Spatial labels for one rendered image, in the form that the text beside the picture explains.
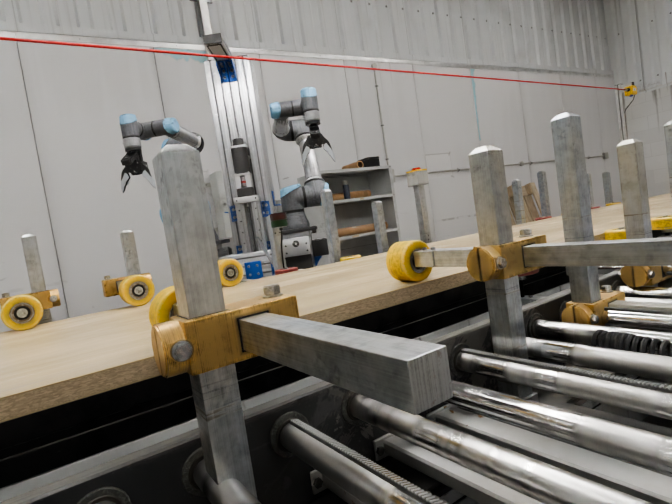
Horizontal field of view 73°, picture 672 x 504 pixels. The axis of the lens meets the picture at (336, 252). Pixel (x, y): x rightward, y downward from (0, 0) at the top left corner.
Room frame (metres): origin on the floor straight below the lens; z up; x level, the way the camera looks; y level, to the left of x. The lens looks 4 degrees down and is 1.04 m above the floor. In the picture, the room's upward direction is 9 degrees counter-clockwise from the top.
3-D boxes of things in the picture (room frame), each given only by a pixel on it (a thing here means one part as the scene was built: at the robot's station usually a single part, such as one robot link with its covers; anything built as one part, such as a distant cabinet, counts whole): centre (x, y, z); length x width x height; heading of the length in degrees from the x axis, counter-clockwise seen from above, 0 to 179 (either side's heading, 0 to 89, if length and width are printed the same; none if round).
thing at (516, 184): (2.52, -1.04, 0.88); 0.04 x 0.04 x 0.48; 34
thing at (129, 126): (2.15, 0.86, 1.62); 0.09 x 0.08 x 0.11; 174
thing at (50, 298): (1.26, 0.86, 0.95); 0.14 x 0.06 x 0.05; 124
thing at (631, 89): (3.21, -2.15, 1.20); 0.15 x 0.12 x 1.00; 124
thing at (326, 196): (1.83, 0.00, 0.93); 0.04 x 0.04 x 0.48; 34
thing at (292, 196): (2.46, 0.19, 1.21); 0.13 x 0.12 x 0.14; 98
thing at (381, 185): (4.77, -0.21, 0.78); 0.90 x 0.45 x 1.55; 121
